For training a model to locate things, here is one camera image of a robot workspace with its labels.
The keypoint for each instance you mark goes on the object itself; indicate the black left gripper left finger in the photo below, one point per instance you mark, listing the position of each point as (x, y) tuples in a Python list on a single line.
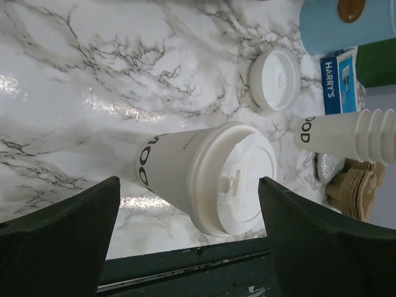
[(60, 250)]

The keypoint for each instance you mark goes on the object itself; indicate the green paper bag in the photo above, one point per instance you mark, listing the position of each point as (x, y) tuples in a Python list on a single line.
[(375, 64)]

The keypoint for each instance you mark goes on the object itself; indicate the white plastic lid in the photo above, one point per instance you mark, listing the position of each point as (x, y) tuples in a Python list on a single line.
[(224, 177)]

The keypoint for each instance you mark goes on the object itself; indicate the stack of white paper cups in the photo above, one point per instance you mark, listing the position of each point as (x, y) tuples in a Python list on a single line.
[(363, 136)]

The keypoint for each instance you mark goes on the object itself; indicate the white paper cup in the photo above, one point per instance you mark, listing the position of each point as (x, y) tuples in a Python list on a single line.
[(163, 162)]

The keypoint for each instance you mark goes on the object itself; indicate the blue razor box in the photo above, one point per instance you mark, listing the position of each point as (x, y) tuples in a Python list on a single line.
[(339, 82)]

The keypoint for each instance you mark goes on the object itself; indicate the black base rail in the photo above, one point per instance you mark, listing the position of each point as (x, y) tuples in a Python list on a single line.
[(240, 268)]

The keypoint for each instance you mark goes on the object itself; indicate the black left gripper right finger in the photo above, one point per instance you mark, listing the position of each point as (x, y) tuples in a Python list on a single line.
[(319, 252)]

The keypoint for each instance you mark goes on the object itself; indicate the silver glitter pouch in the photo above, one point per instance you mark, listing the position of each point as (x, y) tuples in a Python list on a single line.
[(327, 166)]

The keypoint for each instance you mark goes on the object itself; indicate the light blue cup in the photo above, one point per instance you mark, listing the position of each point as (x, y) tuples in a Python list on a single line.
[(328, 26)]

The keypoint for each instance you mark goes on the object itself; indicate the brown cardboard cup carrier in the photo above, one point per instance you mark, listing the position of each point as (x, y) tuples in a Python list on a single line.
[(353, 191)]

